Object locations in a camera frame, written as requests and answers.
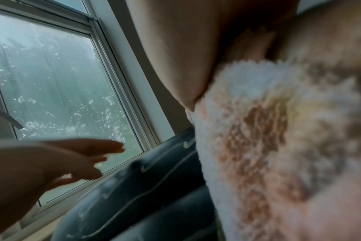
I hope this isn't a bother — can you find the person's right hand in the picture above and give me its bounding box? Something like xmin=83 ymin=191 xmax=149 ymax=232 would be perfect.
xmin=125 ymin=0 xmax=361 ymax=112

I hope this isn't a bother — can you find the person's left hand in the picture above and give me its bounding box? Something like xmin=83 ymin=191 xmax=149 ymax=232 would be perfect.
xmin=0 ymin=139 xmax=125 ymax=236

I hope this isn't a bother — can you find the black office chair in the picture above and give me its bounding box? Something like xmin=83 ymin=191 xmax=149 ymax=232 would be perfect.
xmin=50 ymin=127 xmax=220 ymax=241

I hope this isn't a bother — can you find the pink cleaning cloth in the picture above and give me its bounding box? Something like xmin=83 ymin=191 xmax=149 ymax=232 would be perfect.
xmin=184 ymin=28 xmax=361 ymax=241

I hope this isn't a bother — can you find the grey window handle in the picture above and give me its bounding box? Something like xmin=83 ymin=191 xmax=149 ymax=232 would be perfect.
xmin=0 ymin=104 xmax=24 ymax=130

